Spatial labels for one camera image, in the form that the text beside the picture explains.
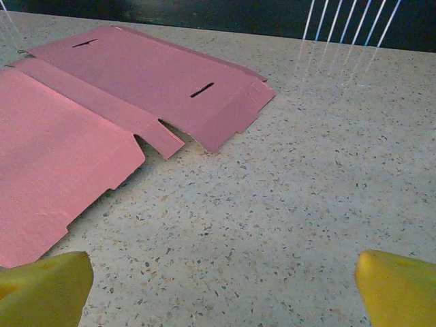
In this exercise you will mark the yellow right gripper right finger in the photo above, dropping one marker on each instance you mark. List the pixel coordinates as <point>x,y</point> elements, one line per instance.
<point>398,293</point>

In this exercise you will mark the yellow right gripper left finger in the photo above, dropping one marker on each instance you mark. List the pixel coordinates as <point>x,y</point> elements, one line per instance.
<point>44,293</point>

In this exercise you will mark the pink paper box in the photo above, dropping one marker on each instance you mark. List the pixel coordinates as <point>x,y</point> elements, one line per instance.
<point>85,136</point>

